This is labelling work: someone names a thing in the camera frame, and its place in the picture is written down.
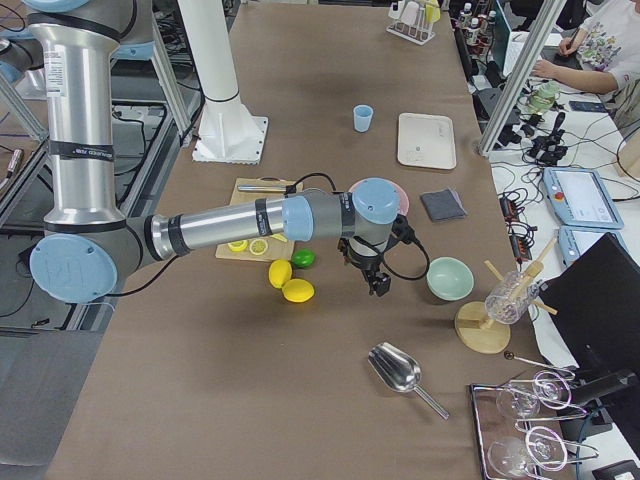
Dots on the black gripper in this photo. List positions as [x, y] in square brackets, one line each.
[364, 264]

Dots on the light blue plastic cup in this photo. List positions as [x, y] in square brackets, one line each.
[362, 117]

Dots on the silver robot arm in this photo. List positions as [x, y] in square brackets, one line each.
[91, 246]

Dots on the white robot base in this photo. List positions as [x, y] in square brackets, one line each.
[228, 132]

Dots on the pink ice bowl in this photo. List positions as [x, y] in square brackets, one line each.
[404, 203]

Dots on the steel ice scoop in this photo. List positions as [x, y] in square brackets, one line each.
[401, 373]

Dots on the pink plastic cup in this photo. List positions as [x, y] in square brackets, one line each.
[411, 13]

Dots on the yellow green plastic cup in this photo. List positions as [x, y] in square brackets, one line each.
[432, 11]

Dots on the mint green bowl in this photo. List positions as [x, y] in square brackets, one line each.
[450, 279]

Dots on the green lime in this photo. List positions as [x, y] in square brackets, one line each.
[302, 259]

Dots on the yellow lemon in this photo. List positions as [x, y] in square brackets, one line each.
[298, 290]
[280, 272]

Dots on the grey folded cloth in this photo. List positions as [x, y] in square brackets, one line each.
[443, 205]

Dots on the wooden cutting board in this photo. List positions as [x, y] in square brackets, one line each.
[280, 247]

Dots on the wooden glass stand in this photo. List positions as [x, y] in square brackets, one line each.
[484, 335]

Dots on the lemon slice lower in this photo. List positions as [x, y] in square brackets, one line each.
[258, 246]

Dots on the lemon slice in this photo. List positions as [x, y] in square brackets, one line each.
[238, 246]
[258, 246]

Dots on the steel muddler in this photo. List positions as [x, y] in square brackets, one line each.
[267, 189]

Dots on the clear textured glass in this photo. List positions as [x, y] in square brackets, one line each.
[511, 298]

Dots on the lemon slice upper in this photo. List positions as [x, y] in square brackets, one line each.
[238, 246]

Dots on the cream rabbit tray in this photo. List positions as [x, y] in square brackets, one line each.
[426, 141]

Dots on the wine glass rack tray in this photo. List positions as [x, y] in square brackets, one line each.
[516, 427]

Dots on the blue teach pendant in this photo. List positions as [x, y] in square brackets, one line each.
[579, 198]

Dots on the seated person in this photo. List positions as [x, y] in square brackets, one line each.
[607, 46]

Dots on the white wire cup rack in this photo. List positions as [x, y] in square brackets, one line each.
[419, 34]

